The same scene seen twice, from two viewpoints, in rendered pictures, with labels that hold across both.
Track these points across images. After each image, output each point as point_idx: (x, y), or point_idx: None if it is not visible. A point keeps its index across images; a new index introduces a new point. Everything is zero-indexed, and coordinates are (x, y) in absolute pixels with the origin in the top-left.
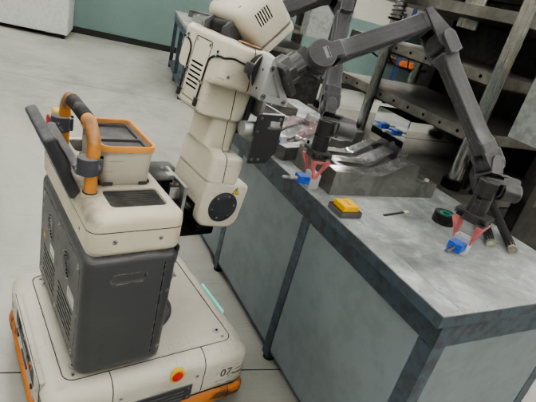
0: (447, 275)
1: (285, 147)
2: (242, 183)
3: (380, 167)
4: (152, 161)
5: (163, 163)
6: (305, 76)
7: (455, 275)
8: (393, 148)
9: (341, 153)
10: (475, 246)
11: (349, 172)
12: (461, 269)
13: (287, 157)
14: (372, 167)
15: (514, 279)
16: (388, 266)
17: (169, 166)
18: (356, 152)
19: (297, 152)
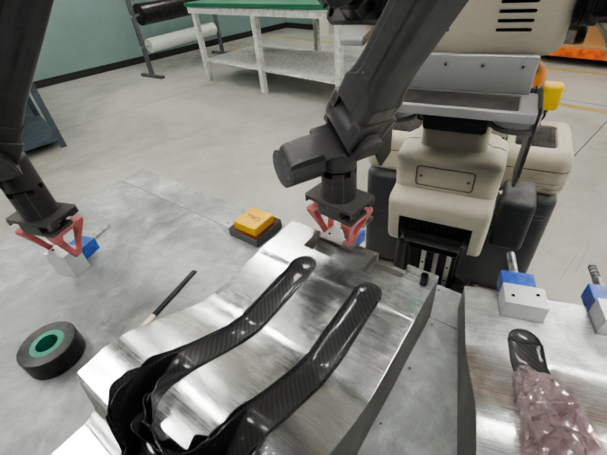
0: (119, 210)
1: (469, 288)
2: (394, 190)
3: (212, 323)
4: (533, 191)
5: (526, 198)
6: (345, 3)
7: (107, 217)
8: (168, 446)
9: (344, 347)
10: (23, 307)
11: (272, 238)
12: (92, 230)
13: (459, 314)
14: (237, 319)
15: (6, 262)
16: (187, 186)
17: (512, 197)
18: (309, 389)
19: (462, 334)
